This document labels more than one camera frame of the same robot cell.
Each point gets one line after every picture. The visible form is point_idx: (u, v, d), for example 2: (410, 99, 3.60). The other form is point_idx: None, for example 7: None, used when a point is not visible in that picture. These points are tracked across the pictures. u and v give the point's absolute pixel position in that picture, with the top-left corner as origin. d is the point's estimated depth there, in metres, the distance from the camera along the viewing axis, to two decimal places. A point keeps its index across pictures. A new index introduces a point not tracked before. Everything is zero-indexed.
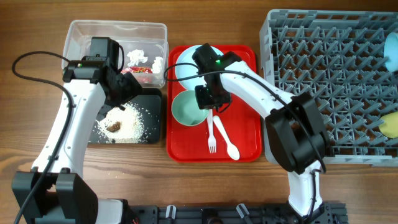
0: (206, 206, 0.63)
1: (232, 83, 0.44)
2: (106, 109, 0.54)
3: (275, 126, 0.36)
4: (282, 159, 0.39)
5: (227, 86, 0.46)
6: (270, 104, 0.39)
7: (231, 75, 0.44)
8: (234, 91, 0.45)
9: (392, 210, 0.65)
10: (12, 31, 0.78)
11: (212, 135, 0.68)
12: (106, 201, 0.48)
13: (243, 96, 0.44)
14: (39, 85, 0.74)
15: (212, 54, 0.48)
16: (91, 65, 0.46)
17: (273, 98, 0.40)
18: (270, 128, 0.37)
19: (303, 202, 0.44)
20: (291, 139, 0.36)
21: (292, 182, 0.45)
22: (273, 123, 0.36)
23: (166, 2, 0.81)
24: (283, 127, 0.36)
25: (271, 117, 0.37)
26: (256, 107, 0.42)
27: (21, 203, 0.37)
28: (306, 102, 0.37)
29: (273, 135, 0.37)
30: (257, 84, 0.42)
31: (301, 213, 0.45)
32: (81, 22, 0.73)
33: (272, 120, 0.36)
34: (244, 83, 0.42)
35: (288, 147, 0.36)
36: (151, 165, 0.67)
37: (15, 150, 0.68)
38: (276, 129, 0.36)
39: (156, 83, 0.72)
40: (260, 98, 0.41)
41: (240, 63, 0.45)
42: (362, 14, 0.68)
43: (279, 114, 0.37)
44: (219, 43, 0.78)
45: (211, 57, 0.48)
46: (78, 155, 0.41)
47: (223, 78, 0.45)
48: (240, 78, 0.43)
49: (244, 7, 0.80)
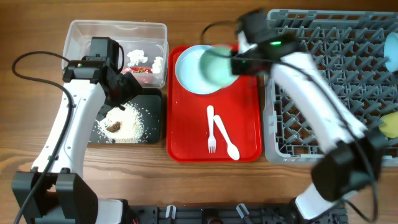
0: (206, 206, 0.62)
1: (290, 80, 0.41)
2: (106, 109, 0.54)
3: (336, 160, 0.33)
4: (324, 186, 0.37)
5: (280, 79, 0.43)
6: (336, 129, 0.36)
7: (291, 72, 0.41)
8: (287, 87, 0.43)
9: (393, 210, 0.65)
10: (12, 31, 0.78)
11: (212, 135, 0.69)
12: (106, 202, 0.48)
13: (302, 102, 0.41)
14: (39, 85, 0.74)
15: (267, 30, 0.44)
16: (91, 65, 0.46)
17: (342, 125, 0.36)
18: (331, 161, 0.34)
19: (312, 211, 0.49)
20: (348, 176, 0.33)
21: (313, 196, 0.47)
22: (336, 157, 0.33)
23: (166, 2, 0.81)
24: (346, 160, 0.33)
25: (335, 150, 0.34)
26: (314, 121, 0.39)
27: (21, 203, 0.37)
28: (375, 140, 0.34)
29: (326, 165, 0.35)
30: (323, 98, 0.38)
31: (306, 216, 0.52)
32: (81, 22, 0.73)
33: (336, 153, 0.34)
34: (310, 91, 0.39)
35: (342, 182, 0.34)
36: (151, 165, 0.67)
37: (15, 150, 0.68)
38: (337, 163, 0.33)
39: (156, 83, 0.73)
40: (326, 117, 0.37)
41: (301, 56, 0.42)
42: (362, 14, 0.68)
43: (344, 146, 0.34)
44: (219, 43, 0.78)
45: (262, 29, 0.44)
46: (78, 155, 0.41)
47: (280, 68, 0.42)
48: (303, 80, 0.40)
49: (244, 7, 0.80)
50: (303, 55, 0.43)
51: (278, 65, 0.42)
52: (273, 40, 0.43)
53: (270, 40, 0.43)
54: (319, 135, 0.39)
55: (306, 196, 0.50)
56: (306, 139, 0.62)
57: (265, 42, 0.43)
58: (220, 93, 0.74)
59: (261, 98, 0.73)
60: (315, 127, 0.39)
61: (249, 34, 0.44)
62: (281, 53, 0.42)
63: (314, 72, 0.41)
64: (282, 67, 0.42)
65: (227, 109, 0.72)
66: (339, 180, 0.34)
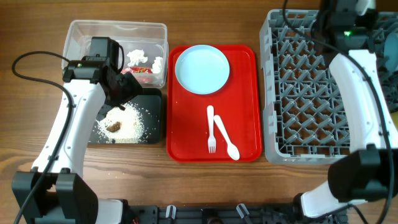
0: (206, 206, 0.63)
1: (346, 74, 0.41)
2: (106, 109, 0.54)
3: (363, 162, 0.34)
4: (338, 183, 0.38)
5: (337, 70, 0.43)
6: (374, 134, 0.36)
7: (351, 68, 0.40)
8: (341, 82, 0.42)
9: (393, 210, 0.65)
10: (12, 31, 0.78)
11: (212, 135, 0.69)
12: (106, 201, 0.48)
13: (347, 98, 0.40)
14: (39, 85, 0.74)
15: (349, 14, 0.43)
16: (91, 65, 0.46)
17: (381, 133, 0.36)
18: (353, 162, 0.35)
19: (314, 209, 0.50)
20: (367, 179, 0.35)
21: (321, 193, 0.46)
22: (363, 157, 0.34)
23: (166, 2, 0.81)
24: (370, 167, 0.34)
25: (363, 152, 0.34)
26: (353, 118, 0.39)
27: (21, 203, 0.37)
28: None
29: (350, 164, 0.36)
30: (372, 101, 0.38)
31: (305, 212, 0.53)
32: (81, 22, 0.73)
33: (364, 153, 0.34)
34: (360, 91, 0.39)
35: (359, 183, 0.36)
36: (151, 164, 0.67)
37: (15, 150, 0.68)
38: (364, 165, 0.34)
39: (156, 83, 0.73)
40: (367, 118, 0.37)
41: (369, 55, 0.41)
42: None
43: (374, 152, 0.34)
44: (219, 43, 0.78)
45: (345, 10, 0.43)
46: (78, 155, 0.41)
47: (342, 59, 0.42)
48: (359, 79, 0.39)
49: (244, 7, 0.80)
50: (371, 55, 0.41)
51: (341, 55, 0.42)
52: (346, 28, 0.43)
53: (344, 27, 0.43)
54: (351, 133, 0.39)
55: (313, 193, 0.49)
56: (306, 139, 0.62)
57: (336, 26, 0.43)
58: (221, 93, 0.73)
59: (261, 98, 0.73)
60: (351, 125, 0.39)
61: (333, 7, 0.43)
62: (348, 45, 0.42)
63: (374, 77, 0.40)
64: (344, 60, 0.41)
65: (227, 110, 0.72)
66: (358, 180, 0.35)
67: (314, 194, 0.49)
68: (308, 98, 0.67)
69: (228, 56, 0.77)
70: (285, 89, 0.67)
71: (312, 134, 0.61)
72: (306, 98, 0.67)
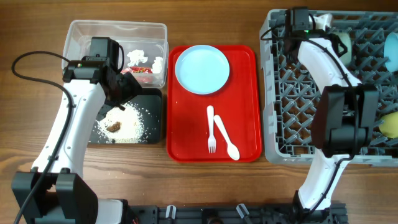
0: (206, 206, 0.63)
1: (309, 53, 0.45)
2: (106, 109, 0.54)
3: (330, 96, 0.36)
4: (317, 134, 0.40)
5: (304, 55, 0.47)
6: (336, 80, 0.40)
7: (311, 46, 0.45)
8: (308, 61, 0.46)
9: (393, 210, 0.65)
10: (12, 31, 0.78)
11: (212, 135, 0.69)
12: (106, 202, 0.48)
13: (313, 69, 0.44)
14: (39, 86, 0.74)
15: (306, 25, 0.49)
16: (91, 65, 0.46)
17: (341, 78, 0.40)
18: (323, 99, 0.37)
19: (311, 193, 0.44)
20: (339, 116, 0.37)
21: (313, 170, 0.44)
22: (330, 93, 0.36)
23: (166, 2, 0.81)
24: (337, 100, 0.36)
25: (331, 88, 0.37)
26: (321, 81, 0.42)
27: (21, 203, 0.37)
28: (369, 91, 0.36)
29: (322, 105, 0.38)
30: (331, 60, 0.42)
31: (304, 205, 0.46)
32: (81, 22, 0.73)
33: (330, 89, 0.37)
34: (319, 56, 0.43)
35: (331, 122, 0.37)
36: (151, 165, 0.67)
37: (15, 150, 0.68)
38: (330, 99, 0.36)
39: (156, 84, 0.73)
40: (329, 73, 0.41)
41: (325, 40, 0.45)
42: (362, 14, 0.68)
43: (340, 88, 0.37)
44: (220, 43, 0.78)
45: (302, 23, 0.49)
46: (78, 155, 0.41)
47: (305, 45, 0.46)
48: (318, 50, 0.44)
49: (244, 7, 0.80)
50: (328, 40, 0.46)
51: (303, 43, 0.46)
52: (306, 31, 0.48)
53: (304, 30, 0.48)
54: None
55: (306, 179, 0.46)
56: (306, 139, 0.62)
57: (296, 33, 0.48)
58: (221, 92, 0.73)
59: (261, 98, 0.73)
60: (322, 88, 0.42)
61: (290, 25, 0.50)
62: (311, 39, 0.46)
63: (330, 47, 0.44)
64: (305, 44, 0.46)
65: (227, 109, 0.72)
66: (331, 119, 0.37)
67: (306, 178, 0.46)
68: (308, 98, 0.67)
69: (228, 55, 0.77)
70: (285, 89, 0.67)
71: None
72: (306, 98, 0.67)
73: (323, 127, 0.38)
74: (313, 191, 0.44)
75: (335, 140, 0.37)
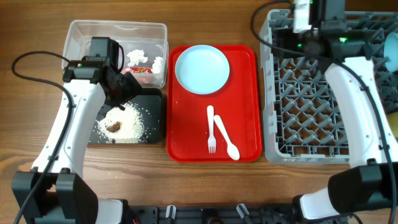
0: (206, 206, 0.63)
1: (342, 83, 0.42)
2: (106, 109, 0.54)
3: (365, 180, 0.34)
4: (337, 200, 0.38)
5: (336, 84, 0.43)
6: (374, 147, 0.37)
7: (347, 78, 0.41)
8: (339, 94, 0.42)
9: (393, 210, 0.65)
10: (12, 31, 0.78)
11: (212, 135, 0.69)
12: (106, 202, 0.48)
13: (345, 110, 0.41)
14: (39, 86, 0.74)
15: (339, 20, 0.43)
16: (91, 65, 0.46)
17: (380, 145, 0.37)
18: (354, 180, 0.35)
19: (314, 213, 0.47)
20: (369, 194, 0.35)
21: (320, 199, 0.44)
22: (365, 175, 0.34)
23: (166, 2, 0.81)
24: (372, 184, 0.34)
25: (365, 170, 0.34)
26: (352, 130, 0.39)
27: (21, 203, 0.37)
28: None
29: (351, 181, 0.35)
30: (369, 110, 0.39)
31: (304, 214, 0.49)
32: (81, 22, 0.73)
33: (365, 170, 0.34)
34: (359, 98, 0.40)
35: (359, 200, 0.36)
36: (151, 165, 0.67)
37: (15, 150, 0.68)
38: (366, 183, 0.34)
39: (156, 83, 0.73)
40: (367, 131, 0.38)
41: (365, 62, 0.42)
42: (362, 14, 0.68)
43: (374, 168, 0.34)
44: (220, 43, 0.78)
45: (334, 17, 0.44)
46: (78, 155, 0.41)
47: (339, 70, 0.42)
48: (358, 92, 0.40)
49: (244, 7, 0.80)
50: (369, 62, 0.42)
51: (337, 66, 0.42)
52: (342, 35, 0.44)
53: (338, 30, 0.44)
54: (352, 145, 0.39)
55: (313, 196, 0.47)
56: (306, 139, 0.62)
57: (329, 33, 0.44)
58: (221, 93, 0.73)
59: (261, 98, 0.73)
60: (352, 140, 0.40)
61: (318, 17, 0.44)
62: (344, 51, 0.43)
63: (370, 83, 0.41)
64: (341, 70, 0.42)
65: (227, 109, 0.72)
66: (360, 196, 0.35)
67: (313, 196, 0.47)
68: (308, 98, 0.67)
69: (228, 56, 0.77)
70: (285, 89, 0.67)
71: (312, 134, 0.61)
72: (306, 98, 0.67)
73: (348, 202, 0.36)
74: (317, 213, 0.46)
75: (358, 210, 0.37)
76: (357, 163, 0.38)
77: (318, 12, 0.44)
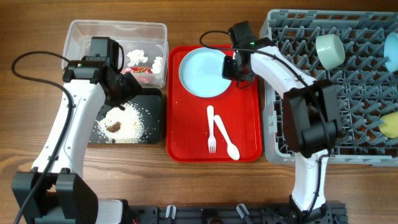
0: (206, 206, 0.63)
1: (260, 62, 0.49)
2: (106, 109, 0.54)
3: (291, 101, 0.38)
4: (291, 139, 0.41)
5: (258, 66, 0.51)
6: (291, 83, 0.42)
7: (262, 56, 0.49)
8: (263, 71, 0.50)
9: (392, 210, 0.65)
10: (12, 31, 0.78)
11: (212, 135, 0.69)
12: (105, 202, 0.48)
13: (270, 79, 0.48)
14: (39, 86, 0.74)
15: (250, 38, 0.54)
16: (91, 65, 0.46)
17: (296, 80, 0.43)
18: (286, 105, 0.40)
19: (303, 194, 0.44)
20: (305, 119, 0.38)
21: (298, 173, 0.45)
22: (291, 99, 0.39)
23: (166, 2, 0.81)
24: (298, 103, 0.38)
25: (290, 94, 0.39)
26: (277, 86, 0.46)
27: (21, 203, 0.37)
28: (326, 87, 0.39)
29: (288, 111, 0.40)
30: (281, 66, 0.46)
31: (301, 208, 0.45)
32: (81, 22, 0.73)
33: (291, 96, 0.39)
34: (272, 63, 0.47)
35: (300, 126, 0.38)
36: (151, 165, 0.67)
37: (15, 150, 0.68)
38: (293, 104, 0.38)
39: (156, 83, 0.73)
40: (283, 78, 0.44)
41: (272, 47, 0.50)
42: (362, 14, 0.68)
43: (298, 91, 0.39)
44: (220, 43, 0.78)
45: (247, 37, 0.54)
46: (78, 155, 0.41)
47: (254, 57, 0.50)
48: (270, 60, 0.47)
49: (244, 7, 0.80)
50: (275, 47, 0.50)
51: (253, 54, 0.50)
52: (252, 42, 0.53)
53: (250, 42, 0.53)
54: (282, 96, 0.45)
55: (295, 184, 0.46)
56: None
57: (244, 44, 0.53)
58: None
59: (261, 98, 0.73)
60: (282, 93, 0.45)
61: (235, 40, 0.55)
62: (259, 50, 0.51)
63: (278, 53, 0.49)
64: (255, 55, 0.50)
65: (227, 109, 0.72)
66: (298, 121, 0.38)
67: (296, 180, 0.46)
68: None
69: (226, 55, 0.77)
70: None
71: None
72: None
73: (294, 133, 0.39)
74: (306, 192, 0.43)
75: (308, 141, 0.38)
76: None
77: (236, 37, 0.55)
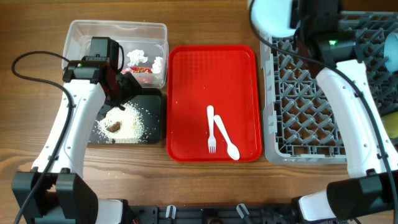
0: (206, 206, 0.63)
1: (337, 90, 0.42)
2: (106, 109, 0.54)
3: (365, 190, 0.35)
4: (338, 208, 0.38)
5: (329, 89, 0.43)
6: (372, 156, 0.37)
7: (342, 84, 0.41)
8: (333, 101, 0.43)
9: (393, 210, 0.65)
10: (12, 31, 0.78)
11: (212, 135, 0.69)
12: (106, 202, 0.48)
13: (341, 119, 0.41)
14: (38, 86, 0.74)
15: (331, 17, 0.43)
16: (91, 65, 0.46)
17: (379, 156, 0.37)
18: (355, 187, 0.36)
19: (314, 216, 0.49)
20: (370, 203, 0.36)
21: (320, 200, 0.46)
22: (364, 186, 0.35)
23: (166, 2, 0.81)
24: (373, 193, 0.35)
25: (364, 180, 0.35)
26: (348, 135, 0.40)
27: (21, 203, 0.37)
28: None
29: (351, 192, 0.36)
30: (365, 117, 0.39)
31: (305, 216, 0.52)
32: (81, 23, 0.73)
33: (365, 182, 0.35)
34: (354, 107, 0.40)
35: (362, 208, 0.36)
36: (151, 165, 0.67)
37: (15, 150, 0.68)
38: (366, 193, 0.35)
39: (156, 83, 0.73)
40: (364, 140, 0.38)
41: (357, 66, 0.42)
42: (362, 14, 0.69)
43: (374, 178, 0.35)
44: (220, 43, 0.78)
45: (326, 14, 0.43)
46: (78, 155, 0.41)
47: (330, 73, 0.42)
48: (353, 101, 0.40)
49: (244, 7, 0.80)
50: (361, 66, 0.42)
51: (330, 71, 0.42)
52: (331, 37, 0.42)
53: (330, 36, 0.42)
54: (347, 154, 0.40)
55: (310, 198, 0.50)
56: (306, 140, 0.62)
57: (319, 30, 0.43)
58: (221, 93, 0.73)
59: (261, 98, 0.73)
60: (348, 149, 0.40)
61: (311, 14, 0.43)
62: (334, 54, 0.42)
63: (366, 90, 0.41)
64: (334, 76, 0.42)
65: (227, 109, 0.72)
66: (363, 206, 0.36)
67: (313, 200, 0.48)
68: (308, 98, 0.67)
69: (227, 56, 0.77)
70: (285, 89, 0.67)
71: (312, 134, 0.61)
72: (306, 98, 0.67)
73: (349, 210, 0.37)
74: (318, 215, 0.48)
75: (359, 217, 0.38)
76: (357, 173, 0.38)
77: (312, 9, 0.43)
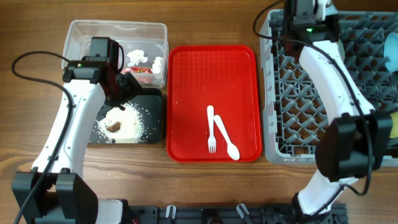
0: (206, 206, 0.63)
1: (313, 61, 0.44)
2: (106, 109, 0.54)
3: (341, 129, 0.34)
4: (324, 162, 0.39)
5: (308, 64, 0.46)
6: (346, 104, 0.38)
7: (316, 55, 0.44)
8: (313, 71, 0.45)
9: (393, 210, 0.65)
10: (12, 31, 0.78)
11: (212, 135, 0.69)
12: (106, 201, 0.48)
13: (320, 84, 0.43)
14: (38, 86, 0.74)
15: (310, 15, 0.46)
16: (91, 65, 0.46)
17: (352, 103, 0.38)
18: (333, 130, 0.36)
19: (314, 205, 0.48)
20: (349, 149, 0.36)
21: (316, 184, 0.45)
22: (339, 126, 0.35)
23: (166, 2, 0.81)
24: (349, 133, 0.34)
25: (340, 121, 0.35)
26: (326, 95, 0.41)
27: (21, 203, 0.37)
28: (381, 120, 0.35)
29: (331, 135, 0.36)
30: (338, 76, 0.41)
31: (304, 210, 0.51)
32: (81, 22, 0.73)
33: (341, 122, 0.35)
34: (327, 69, 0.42)
35: (341, 155, 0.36)
36: (151, 165, 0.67)
37: (15, 150, 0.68)
38: (341, 133, 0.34)
39: (156, 83, 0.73)
40: (337, 93, 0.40)
41: (331, 44, 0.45)
42: (362, 14, 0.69)
43: (351, 119, 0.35)
44: (220, 43, 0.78)
45: (304, 13, 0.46)
46: (78, 155, 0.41)
47: (307, 50, 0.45)
48: (326, 64, 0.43)
49: (244, 7, 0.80)
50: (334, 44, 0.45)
51: (306, 48, 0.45)
52: (308, 27, 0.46)
53: (307, 25, 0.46)
54: (329, 114, 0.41)
55: (308, 188, 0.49)
56: (306, 139, 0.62)
57: (298, 25, 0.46)
58: (221, 92, 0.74)
59: (261, 98, 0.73)
60: (328, 106, 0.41)
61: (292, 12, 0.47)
62: (312, 39, 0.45)
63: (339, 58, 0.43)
64: (310, 50, 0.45)
65: (227, 109, 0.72)
66: (341, 151, 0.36)
67: (309, 188, 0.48)
68: (308, 98, 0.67)
69: (227, 55, 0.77)
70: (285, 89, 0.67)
71: (312, 134, 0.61)
72: (306, 98, 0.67)
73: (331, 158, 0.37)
74: (316, 203, 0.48)
75: (344, 172, 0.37)
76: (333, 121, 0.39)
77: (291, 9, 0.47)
